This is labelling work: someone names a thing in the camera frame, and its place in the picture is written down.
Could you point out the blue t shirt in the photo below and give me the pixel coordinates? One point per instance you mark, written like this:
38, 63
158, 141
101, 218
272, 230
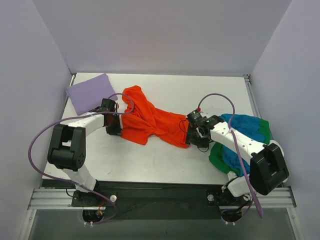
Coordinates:
247, 127

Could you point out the white t shirt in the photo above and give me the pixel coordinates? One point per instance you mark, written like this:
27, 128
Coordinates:
232, 176

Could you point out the folded purple t shirt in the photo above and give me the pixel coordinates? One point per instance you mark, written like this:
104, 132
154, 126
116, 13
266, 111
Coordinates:
89, 94

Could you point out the orange t shirt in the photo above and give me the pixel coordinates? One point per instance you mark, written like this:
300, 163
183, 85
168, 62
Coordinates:
143, 119

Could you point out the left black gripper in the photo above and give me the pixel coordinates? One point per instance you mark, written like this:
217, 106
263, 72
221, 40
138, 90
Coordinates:
114, 126

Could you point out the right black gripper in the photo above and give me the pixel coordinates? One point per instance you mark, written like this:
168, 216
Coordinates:
191, 137

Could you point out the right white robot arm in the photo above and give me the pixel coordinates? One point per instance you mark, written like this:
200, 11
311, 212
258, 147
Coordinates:
267, 166

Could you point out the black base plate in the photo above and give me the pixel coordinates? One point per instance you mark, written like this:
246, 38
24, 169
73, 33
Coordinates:
160, 211

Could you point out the green t shirt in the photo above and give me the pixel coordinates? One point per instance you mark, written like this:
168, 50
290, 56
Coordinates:
217, 157

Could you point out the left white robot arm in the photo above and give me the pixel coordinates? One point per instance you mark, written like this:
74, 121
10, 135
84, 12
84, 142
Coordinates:
67, 148

